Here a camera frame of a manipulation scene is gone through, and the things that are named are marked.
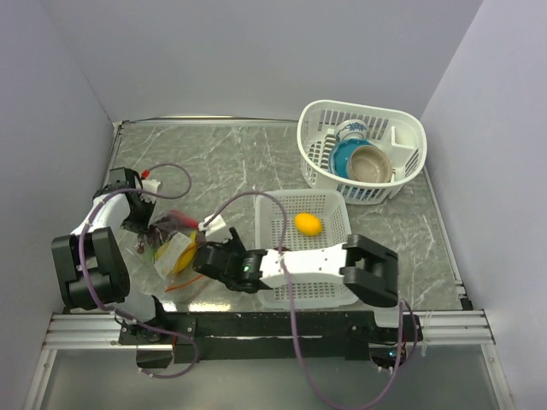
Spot purple fake grapes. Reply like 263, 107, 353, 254
136, 213, 191, 254

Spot red fake pepper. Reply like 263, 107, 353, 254
168, 210, 199, 229

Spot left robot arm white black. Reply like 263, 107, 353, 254
51, 167, 170, 343

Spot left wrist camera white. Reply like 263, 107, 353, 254
142, 179, 162, 202

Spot teal bowl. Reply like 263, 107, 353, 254
328, 139, 370, 179

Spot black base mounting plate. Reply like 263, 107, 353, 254
119, 311, 423, 369

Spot white oval dish rack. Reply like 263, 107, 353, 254
297, 100, 427, 205

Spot beige bowl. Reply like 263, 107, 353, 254
347, 145, 392, 184

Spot clear zip top bag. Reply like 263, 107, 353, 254
136, 209, 204, 293

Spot blue white porcelain cup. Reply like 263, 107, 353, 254
334, 119, 368, 143

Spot white perforated rectangular basket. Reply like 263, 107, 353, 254
255, 189, 357, 309

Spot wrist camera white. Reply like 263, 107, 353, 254
142, 179, 162, 202
198, 215, 232, 243

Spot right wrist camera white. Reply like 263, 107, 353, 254
198, 215, 232, 243

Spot purple cable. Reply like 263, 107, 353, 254
204, 190, 419, 410
78, 162, 201, 380

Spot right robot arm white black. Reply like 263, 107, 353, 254
193, 229, 404, 341

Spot yellow fake banana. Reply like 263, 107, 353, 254
154, 231, 197, 278

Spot aluminium frame rail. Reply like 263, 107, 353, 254
42, 311, 495, 350

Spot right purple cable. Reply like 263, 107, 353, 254
204, 190, 419, 410

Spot yellow fake lemon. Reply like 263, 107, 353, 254
294, 213, 323, 237

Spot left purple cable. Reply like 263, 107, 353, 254
78, 162, 201, 380

